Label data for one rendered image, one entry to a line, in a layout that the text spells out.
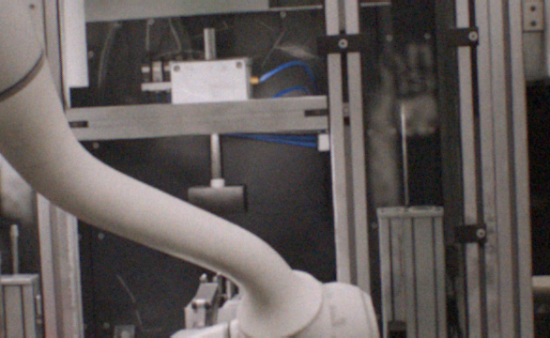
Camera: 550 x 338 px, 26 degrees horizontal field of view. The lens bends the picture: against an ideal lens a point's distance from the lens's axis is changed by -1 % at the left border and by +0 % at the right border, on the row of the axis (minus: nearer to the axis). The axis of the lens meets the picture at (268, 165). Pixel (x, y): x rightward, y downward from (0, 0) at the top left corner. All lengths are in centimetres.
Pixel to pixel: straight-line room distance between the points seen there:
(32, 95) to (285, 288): 37
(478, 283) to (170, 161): 67
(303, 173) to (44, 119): 98
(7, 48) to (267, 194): 105
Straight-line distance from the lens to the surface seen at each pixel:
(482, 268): 165
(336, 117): 162
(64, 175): 117
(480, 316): 166
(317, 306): 132
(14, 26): 108
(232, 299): 186
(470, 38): 163
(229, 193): 182
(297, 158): 206
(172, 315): 211
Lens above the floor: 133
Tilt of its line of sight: 3 degrees down
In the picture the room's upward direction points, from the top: 3 degrees counter-clockwise
